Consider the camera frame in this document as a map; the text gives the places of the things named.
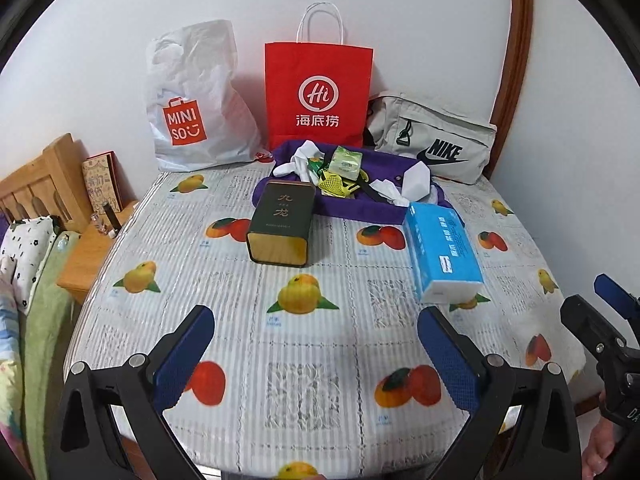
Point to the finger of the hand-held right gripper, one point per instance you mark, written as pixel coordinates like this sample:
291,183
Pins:
617,297
590,325

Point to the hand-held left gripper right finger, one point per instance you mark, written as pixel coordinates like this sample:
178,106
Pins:
447,355

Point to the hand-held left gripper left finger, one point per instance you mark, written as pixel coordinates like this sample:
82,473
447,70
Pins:
185,355

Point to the purple cloth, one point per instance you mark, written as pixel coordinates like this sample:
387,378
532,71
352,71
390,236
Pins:
350,206

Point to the white black printed packet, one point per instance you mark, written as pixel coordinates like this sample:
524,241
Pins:
370,191

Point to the yellow mesh pouch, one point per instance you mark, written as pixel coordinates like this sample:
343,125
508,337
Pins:
335,185

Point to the light green tissue packet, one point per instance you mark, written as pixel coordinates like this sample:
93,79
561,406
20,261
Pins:
347,161

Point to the person's right hand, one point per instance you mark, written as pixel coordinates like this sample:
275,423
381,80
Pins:
600,452

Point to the blue tissue pack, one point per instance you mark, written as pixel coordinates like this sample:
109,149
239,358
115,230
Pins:
442,255

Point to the fruit print tablecloth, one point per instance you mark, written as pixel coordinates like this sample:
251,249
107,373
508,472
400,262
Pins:
320,350

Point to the wooden nightstand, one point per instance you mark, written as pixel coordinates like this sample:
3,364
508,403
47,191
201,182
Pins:
85,265

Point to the green blanket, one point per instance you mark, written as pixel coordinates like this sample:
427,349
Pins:
47,340

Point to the small dark bottle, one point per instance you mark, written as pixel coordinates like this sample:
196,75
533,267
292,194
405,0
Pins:
110,220

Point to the dark green tea box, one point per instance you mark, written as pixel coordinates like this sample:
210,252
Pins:
280,220

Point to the colourful striped blanket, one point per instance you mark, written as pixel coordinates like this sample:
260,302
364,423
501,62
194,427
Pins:
10,355

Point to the white black dotted pillow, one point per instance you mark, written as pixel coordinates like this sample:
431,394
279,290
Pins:
27,255

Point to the patterned book box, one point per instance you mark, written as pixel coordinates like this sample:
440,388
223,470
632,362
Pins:
102,182

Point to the grey waist bag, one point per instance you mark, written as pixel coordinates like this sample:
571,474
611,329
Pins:
430,135

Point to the wooden headboard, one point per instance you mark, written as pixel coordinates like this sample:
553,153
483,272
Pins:
45,180

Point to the white plastic shopping bag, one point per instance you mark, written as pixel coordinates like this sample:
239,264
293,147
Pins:
200,80

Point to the red paper bag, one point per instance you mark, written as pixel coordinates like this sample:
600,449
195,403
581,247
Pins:
317,75

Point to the brown wooden door frame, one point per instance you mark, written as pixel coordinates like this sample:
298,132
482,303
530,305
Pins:
515,60

